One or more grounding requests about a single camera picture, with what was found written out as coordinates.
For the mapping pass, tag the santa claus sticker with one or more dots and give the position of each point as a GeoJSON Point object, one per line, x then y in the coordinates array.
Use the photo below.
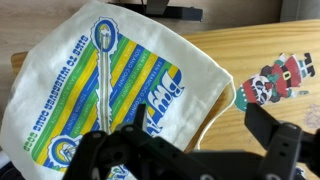
{"type": "Point", "coordinates": [276, 83]}

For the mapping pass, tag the pale pink sticker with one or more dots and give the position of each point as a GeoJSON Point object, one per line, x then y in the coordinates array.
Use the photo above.
{"type": "Point", "coordinates": [314, 116]}

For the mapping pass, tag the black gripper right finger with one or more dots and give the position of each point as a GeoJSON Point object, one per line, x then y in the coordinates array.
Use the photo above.
{"type": "Point", "coordinates": [283, 146]}

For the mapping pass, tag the black stand base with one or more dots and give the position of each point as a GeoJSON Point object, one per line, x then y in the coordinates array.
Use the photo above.
{"type": "Point", "coordinates": [180, 12]}

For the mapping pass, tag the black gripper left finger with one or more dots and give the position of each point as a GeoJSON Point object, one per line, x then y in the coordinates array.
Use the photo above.
{"type": "Point", "coordinates": [110, 153]}

